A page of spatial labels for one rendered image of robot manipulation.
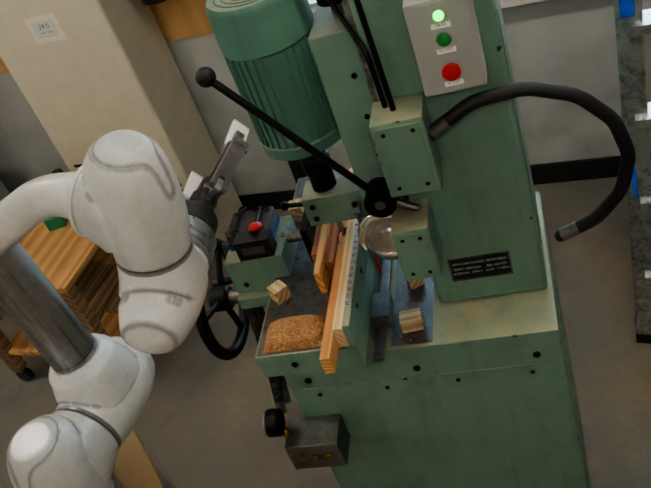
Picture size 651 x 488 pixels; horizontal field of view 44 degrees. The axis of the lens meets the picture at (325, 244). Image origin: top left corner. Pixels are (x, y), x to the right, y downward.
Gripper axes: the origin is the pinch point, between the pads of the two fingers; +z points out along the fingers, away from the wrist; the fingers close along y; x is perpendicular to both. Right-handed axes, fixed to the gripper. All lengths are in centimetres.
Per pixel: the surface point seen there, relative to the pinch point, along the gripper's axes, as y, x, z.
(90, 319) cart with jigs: -145, -17, 76
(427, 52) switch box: 33.3, -16.3, 7.0
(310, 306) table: -24.8, -35.7, 7.2
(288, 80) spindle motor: 10.1, -4.3, 15.9
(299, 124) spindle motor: 4.0, -11.1, 16.0
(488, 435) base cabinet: -25, -85, 2
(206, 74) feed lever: 6.2, 8.3, 9.0
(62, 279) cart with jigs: -136, -1, 77
